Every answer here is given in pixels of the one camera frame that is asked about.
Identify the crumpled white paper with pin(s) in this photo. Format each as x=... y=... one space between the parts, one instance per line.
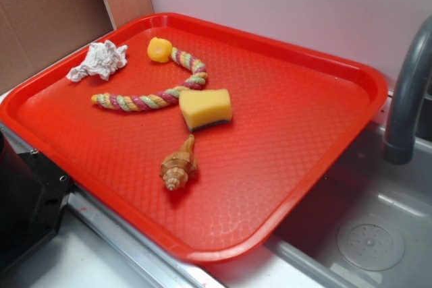
x=103 y=59

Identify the red plastic tray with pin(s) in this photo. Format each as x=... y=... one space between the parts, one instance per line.
x=295 y=111

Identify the yellow sponge with dark base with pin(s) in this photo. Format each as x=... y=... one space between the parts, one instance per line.
x=201 y=108

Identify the brown spiral seashell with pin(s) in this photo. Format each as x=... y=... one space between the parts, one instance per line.
x=180 y=166

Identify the yellow rubber duck toy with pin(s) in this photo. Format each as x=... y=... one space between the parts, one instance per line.
x=159 y=50

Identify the grey plastic sink basin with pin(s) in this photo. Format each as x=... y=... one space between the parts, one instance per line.
x=365 y=223

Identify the grey faucet spout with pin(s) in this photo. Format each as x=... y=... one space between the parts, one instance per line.
x=409 y=115

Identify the brown cardboard panel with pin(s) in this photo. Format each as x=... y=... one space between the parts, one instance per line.
x=37 y=33

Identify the multicoloured twisted rope toy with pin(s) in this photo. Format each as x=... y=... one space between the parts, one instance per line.
x=196 y=81

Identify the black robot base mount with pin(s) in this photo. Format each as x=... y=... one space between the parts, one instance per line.
x=34 y=192

